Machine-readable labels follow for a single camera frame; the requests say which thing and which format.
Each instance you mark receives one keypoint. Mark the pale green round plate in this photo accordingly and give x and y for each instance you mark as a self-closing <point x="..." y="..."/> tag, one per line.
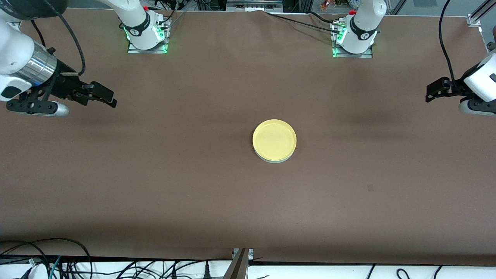
<point x="275" y="161"/>

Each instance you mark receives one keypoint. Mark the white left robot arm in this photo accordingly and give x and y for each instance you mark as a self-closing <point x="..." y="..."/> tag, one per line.
<point x="484" y="77"/>

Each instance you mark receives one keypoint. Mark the aluminium profile post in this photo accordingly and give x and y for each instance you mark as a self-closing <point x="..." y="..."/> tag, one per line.
<point x="238" y="267"/>

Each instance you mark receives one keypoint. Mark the brown table cover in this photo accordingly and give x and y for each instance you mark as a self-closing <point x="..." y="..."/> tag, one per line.
<point x="248" y="213"/>

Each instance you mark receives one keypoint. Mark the small metal corner bracket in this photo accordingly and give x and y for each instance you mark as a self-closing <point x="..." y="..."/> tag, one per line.
<point x="235" y="252"/>

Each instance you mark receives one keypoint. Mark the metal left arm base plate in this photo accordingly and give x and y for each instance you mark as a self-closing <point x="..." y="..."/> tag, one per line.
<point x="352" y="55"/>

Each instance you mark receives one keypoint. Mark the black power plug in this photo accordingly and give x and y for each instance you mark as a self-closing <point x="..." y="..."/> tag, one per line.
<point x="207" y="273"/>

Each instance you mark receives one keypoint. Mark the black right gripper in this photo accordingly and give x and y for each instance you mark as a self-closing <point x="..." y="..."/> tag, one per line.
<point x="66" y="85"/>

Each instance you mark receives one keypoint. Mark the white lower shelf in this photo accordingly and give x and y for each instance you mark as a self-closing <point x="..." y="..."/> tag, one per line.
<point x="310" y="273"/>

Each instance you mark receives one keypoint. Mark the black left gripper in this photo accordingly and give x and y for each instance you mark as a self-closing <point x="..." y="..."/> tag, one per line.
<point x="455" y="86"/>

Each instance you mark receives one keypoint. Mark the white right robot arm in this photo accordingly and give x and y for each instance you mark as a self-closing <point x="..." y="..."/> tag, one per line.
<point x="15" y="54"/>

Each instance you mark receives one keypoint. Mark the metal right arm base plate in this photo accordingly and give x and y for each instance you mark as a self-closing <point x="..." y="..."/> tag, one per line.
<point x="147" y="51"/>

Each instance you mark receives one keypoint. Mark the yellow round plate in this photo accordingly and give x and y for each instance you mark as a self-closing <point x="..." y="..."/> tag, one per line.
<point x="274" y="139"/>

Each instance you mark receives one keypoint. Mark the grey metal device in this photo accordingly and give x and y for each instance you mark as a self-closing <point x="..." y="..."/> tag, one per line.
<point x="254" y="6"/>

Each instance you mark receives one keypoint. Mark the aluminium corner profile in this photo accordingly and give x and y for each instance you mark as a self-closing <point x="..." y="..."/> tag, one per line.
<point x="472" y="20"/>

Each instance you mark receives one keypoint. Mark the small orange object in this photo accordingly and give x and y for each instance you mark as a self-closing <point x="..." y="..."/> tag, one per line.
<point x="324" y="4"/>

